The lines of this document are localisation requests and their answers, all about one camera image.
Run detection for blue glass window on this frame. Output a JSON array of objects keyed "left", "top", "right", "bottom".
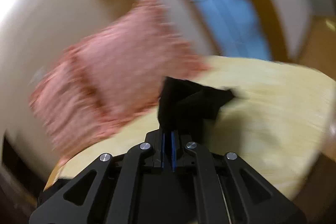
[{"left": 146, "top": 0, "right": 272, "bottom": 62}]

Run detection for pink polka dot pillow right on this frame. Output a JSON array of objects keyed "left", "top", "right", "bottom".
[{"left": 73, "top": 0, "right": 207, "bottom": 115}]

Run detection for pink polka dot pillow left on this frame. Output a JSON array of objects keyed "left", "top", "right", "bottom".
[{"left": 30, "top": 43, "right": 162, "bottom": 165}]

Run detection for cream patterned mattress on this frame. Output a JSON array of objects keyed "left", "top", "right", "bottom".
[{"left": 60, "top": 56, "right": 335, "bottom": 197}]

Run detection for pink polka dot pillow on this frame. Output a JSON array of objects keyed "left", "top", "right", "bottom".
[
  {"left": 30, "top": 43, "right": 162, "bottom": 165},
  {"left": 73, "top": 0, "right": 207, "bottom": 115}
]

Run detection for black pants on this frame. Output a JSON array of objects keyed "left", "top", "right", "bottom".
[{"left": 158, "top": 77, "right": 236, "bottom": 144}]

